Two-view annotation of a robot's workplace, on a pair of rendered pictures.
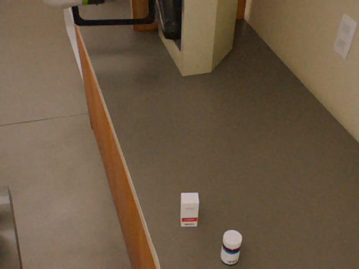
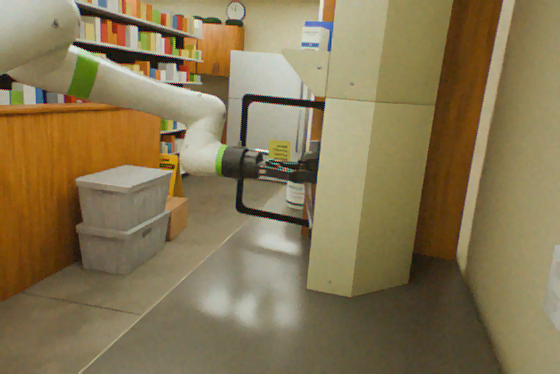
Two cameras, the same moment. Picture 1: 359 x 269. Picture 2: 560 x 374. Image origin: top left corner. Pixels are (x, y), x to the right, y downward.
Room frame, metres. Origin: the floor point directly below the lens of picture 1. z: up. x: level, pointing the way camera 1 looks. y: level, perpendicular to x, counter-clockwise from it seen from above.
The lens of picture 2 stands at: (0.52, -0.43, 1.44)
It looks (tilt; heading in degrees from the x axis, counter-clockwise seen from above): 11 degrees down; 33
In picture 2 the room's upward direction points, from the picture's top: 5 degrees clockwise
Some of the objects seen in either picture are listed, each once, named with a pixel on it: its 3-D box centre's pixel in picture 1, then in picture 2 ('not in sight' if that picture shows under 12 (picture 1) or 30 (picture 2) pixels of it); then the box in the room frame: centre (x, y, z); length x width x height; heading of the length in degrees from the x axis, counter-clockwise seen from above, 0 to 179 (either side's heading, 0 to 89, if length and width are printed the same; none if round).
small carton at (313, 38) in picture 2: not in sight; (315, 41); (1.46, 0.15, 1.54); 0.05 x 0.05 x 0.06; 5
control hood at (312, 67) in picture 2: not in sight; (314, 75); (1.51, 0.17, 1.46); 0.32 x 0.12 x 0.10; 21
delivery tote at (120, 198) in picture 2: not in sight; (127, 195); (2.47, 2.27, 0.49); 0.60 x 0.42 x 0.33; 21
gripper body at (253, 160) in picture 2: not in sight; (262, 166); (1.46, 0.28, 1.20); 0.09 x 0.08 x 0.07; 111
